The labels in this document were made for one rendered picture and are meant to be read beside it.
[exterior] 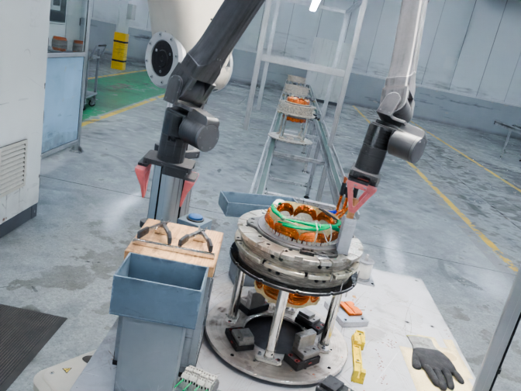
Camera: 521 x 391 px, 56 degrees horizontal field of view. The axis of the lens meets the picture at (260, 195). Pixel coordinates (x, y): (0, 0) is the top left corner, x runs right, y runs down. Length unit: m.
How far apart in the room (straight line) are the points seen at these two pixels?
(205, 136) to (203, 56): 0.15
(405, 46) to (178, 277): 0.72
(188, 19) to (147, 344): 0.81
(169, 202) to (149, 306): 0.59
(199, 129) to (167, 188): 0.57
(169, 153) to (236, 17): 0.30
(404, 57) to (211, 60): 0.45
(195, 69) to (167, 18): 0.44
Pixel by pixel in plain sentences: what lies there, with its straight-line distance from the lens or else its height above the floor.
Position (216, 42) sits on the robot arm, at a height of 1.51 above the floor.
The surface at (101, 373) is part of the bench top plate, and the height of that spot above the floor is 0.78.
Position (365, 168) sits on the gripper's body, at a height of 1.31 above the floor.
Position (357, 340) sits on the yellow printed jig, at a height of 0.81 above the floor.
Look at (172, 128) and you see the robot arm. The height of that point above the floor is 1.33.
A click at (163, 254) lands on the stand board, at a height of 1.07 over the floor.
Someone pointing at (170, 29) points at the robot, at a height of 1.51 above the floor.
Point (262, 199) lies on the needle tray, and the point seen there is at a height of 1.05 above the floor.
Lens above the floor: 1.53
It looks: 17 degrees down
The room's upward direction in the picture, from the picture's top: 12 degrees clockwise
